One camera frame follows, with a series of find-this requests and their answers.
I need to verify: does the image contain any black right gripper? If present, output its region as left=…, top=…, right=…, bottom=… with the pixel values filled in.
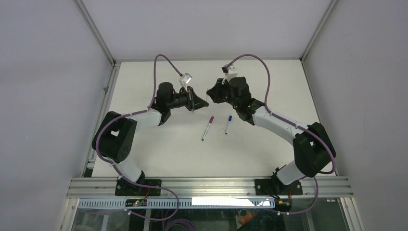
left=207, top=77, right=240, bottom=108

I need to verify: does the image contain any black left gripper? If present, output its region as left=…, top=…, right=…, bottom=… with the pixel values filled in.
left=167, top=86, right=208, bottom=112

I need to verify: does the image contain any white pen green end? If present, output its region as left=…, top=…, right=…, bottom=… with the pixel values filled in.
left=201, top=123, right=211, bottom=141

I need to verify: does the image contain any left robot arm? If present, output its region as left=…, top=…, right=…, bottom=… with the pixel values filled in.
left=91, top=82, right=209, bottom=195

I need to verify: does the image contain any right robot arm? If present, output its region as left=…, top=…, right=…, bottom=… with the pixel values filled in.
left=206, top=77, right=336, bottom=195

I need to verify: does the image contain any orange object under table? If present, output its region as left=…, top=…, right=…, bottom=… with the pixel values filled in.
left=236, top=210, right=254, bottom=225

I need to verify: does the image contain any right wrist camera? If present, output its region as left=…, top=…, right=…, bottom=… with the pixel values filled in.
left=222, top=64, right=238, bottom=84

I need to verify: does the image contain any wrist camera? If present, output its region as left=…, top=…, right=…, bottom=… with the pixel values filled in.
left=222, top=64, right=238, bottom=84
left=178, top=73, right=192, bottom=91

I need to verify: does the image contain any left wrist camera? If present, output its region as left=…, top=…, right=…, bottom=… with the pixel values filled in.
left=178, top=73, right=192, bottom=91

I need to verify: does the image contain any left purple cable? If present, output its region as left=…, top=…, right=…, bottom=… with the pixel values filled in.
left=95, top=54, right=196, bottom=231

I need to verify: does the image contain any purple cable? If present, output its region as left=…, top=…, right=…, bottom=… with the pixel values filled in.
left=95, top=54, right=196, bottom=231
left=225, top=53, right=337, bottom=215

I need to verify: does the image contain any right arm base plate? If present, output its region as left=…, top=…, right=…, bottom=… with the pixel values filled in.
left=254, top=178, right=303, bottom=196

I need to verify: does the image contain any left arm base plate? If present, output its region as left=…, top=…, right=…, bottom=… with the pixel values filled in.
left=115, top=179, right=161, bottom=196

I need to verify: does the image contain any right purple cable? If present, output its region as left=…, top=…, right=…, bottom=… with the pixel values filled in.
left=225, top=53, right=337, bottom=215

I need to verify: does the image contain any aluminium front rail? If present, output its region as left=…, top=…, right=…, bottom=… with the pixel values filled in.
left=66, top=176, right=354, bottom=199

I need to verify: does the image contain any white slotted cable duct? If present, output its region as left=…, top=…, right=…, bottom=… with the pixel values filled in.
left=78, top=197, right=275, bottom=210

